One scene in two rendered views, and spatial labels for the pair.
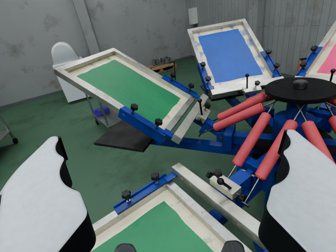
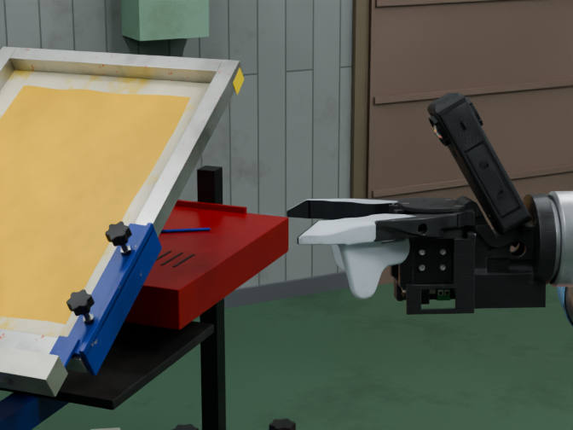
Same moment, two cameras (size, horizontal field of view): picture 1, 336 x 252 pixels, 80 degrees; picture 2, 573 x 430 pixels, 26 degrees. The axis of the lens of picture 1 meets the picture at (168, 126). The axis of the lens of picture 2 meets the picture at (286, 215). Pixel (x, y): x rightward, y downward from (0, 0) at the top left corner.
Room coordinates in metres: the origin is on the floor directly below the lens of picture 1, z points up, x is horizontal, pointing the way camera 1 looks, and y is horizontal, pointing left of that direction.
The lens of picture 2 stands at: (0.24, 0.91, 1.93)
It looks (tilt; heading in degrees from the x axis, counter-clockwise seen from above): 15 degrees down; 263
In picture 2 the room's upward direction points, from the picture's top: straight up
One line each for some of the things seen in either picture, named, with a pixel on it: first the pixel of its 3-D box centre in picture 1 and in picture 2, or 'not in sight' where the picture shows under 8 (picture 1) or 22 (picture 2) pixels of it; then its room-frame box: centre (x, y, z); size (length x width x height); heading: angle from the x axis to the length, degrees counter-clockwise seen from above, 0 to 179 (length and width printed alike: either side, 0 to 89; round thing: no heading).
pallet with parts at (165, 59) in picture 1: (157, 65); not in sight; (7.26, -0.03, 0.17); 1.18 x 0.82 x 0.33; 110
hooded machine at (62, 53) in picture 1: (72, 71); not in sight; (5.71, 2.26, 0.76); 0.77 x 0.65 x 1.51; 109
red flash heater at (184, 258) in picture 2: not in sight; (150, 257); (0.19, -1.90, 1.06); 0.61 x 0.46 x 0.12; 60
